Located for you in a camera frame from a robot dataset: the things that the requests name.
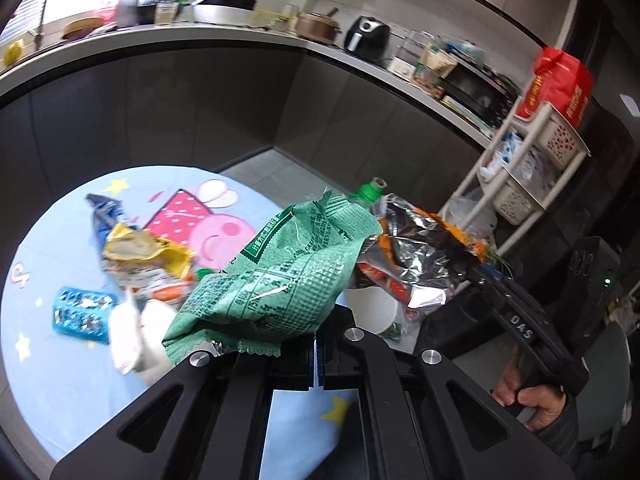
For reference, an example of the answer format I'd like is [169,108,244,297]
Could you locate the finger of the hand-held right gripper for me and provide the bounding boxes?
[440,237,513,288]

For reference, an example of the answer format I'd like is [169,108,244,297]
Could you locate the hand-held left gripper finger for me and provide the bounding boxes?
[50,332,321,480]
[320,307,576,480]

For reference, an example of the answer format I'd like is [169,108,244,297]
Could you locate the silver orange foil wrapper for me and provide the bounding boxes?
[357,194,493,321]

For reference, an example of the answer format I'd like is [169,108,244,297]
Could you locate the white paper bucket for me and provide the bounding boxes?
[345,287,406,346]

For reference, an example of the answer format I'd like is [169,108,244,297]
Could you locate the green snack wrapper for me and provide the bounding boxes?
[162,187,383,366]

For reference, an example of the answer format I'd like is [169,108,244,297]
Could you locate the white orange snack wrapper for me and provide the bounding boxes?
[105,260,196,311]

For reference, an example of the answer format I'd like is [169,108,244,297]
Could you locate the clear plastic bag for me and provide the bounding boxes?
[107,292,221,386]

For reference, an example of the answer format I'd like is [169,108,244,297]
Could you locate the yellow snack wrapper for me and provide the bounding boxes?
[102,222,197,281]

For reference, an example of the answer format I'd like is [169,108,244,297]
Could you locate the blue penguin snack wrapper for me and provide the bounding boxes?
[85,192,133,246]

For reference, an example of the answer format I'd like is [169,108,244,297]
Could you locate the person's right forearm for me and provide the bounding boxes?
[537,395,626,468]

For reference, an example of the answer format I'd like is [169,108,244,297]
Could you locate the person's right hand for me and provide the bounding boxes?
[492,357,571,433]

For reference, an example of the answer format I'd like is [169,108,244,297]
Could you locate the white storage rack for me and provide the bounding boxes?
[440,100,591,261]

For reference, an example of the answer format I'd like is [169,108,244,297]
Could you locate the green plastic bottle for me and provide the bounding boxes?
[356,177,388,216]

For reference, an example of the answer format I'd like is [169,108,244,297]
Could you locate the black microwave oven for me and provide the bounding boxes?
[442,60,521,128]

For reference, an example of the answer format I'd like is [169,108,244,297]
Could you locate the red gift bag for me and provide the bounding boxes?
[515,46,595,131]

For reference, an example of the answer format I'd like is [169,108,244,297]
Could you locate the snack bags on counter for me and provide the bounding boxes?
[414,42,458,96]

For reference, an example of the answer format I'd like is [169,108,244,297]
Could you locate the blue blister pack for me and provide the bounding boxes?
[51,286,118,345]

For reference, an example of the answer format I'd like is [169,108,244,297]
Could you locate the black air fryer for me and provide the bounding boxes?
[344,16,392,63]

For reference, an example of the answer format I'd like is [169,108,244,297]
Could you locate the blue cartoon tablecloth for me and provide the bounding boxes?
[2,165,361,480]

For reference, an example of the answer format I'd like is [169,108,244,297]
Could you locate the dark kitchen cabinets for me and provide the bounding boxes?
[0,42,493,311]

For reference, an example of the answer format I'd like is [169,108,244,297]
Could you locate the brown cooking pot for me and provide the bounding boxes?
[295,10,343,43]

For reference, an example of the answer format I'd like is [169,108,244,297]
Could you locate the white rice cooker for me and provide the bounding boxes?
[192,0,258,26]

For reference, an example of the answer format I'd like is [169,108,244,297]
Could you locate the black pot with lid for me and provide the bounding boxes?
[137,0,176,25]

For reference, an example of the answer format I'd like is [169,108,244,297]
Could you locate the brown wooden bowl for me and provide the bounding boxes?
[62,17,106,41]

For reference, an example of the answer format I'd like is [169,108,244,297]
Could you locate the steel kitchen faucet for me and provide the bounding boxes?
[34,0,52,51]

